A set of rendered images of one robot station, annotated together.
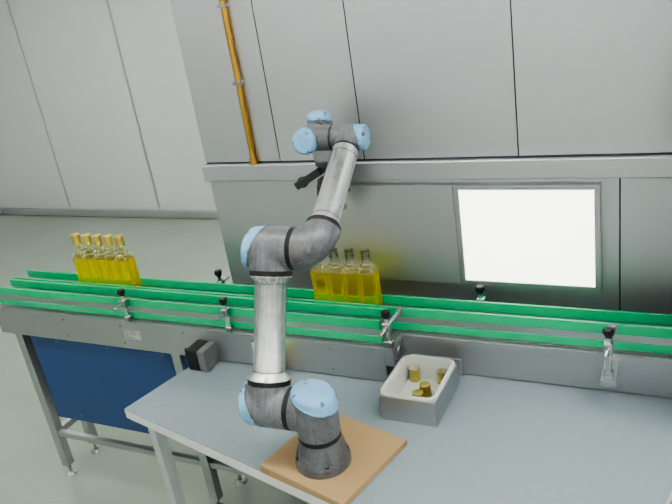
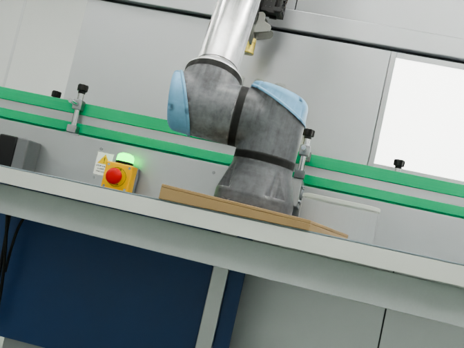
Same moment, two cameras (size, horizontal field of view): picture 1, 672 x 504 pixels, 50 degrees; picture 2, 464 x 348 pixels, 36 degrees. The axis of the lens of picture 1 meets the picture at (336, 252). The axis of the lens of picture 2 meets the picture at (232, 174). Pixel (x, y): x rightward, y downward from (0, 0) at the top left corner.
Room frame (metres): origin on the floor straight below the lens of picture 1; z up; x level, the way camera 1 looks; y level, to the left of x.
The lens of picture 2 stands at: (0.32, 0.62, 0.72)
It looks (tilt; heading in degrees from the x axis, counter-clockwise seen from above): 5 degrees up; 341
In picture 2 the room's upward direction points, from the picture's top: 13 degrees clockwise
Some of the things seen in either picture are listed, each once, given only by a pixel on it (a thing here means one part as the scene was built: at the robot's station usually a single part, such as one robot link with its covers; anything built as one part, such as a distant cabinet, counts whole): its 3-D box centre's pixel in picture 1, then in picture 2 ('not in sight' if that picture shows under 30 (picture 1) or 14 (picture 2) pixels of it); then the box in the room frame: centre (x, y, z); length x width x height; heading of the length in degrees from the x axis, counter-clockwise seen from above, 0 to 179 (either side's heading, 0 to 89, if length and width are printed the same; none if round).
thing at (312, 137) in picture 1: (314, 138); not in sight; (2.07, 0.01, 1.54); 0.11 x 0.11 x 0.08; 67
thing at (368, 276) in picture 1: (370, 292); not in sight; (2.13, -0.09, 0.99); 0.06 x 0.06 x 0.21; 62
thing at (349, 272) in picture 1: (354, 291); not in sight; (2.15, -0.04, 0.99); 0.06 x 0.06 x 0.21; 62
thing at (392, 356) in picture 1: (395, 349); (295, 193); (1.98, -0.14, 0.85); 0.09 x 0.04 x 0.07; 151
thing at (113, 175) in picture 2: not in sight; (114, 176); (2.07, 0.30, 0.79); 0.04 x 0.03 x 0.04; 61
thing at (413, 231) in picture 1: (452, 234); (371, 108); (2.12, -0.38, 1.15); 0.90 x 0.03 x 0.34; 61
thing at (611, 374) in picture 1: (609, 360); not in sight; (1.65, -0.69, 0.90); 0.17 x 0.05 x 0.23; 151
